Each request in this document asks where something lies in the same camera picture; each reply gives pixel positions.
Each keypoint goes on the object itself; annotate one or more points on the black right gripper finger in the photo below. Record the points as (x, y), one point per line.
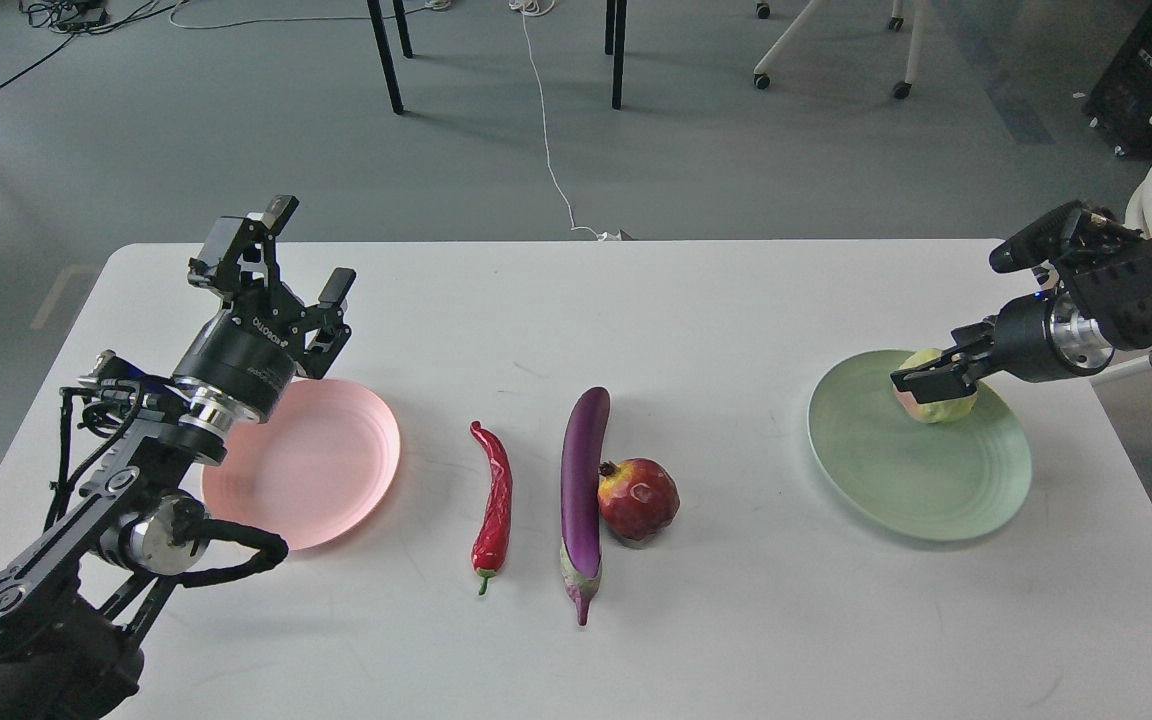
(973, 350)
(939, 380)

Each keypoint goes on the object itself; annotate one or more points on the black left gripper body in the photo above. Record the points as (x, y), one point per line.
(241, 362)

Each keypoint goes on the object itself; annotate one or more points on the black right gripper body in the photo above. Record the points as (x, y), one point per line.
(1043, 336)

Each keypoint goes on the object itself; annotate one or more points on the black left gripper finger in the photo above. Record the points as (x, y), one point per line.
(239, 253)
(326, 330)

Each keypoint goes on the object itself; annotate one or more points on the green yellow round fruit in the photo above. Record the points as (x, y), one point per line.
(938, 411)

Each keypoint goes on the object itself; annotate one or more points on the red chili pepper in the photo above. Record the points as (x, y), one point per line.
(489, 553)

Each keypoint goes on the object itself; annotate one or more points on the purple eggplant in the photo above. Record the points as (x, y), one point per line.
(580, 553)

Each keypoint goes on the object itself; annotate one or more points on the red pomegranate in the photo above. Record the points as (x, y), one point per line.
(636, 497)

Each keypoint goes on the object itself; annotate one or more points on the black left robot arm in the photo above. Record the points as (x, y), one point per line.
(121, 534)

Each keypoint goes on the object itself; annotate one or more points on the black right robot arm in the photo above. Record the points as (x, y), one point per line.
(1094, 298)

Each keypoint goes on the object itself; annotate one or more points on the green plate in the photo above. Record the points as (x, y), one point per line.
(951, 481)

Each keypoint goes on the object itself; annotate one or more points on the pink plate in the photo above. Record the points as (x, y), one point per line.
(319, 465)

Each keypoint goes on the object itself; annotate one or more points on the black table legs left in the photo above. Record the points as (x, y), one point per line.
(378, 23)

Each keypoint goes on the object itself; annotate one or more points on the black table legs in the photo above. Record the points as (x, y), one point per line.
(615, 17)
(378, 23)

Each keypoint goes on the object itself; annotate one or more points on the black equipment case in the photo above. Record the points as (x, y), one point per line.
(1120, 104)

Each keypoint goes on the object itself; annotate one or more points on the white rolling chair base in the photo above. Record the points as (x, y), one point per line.
(896, 50)

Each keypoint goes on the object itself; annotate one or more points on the black table legs right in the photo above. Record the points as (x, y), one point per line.
(615, 17)

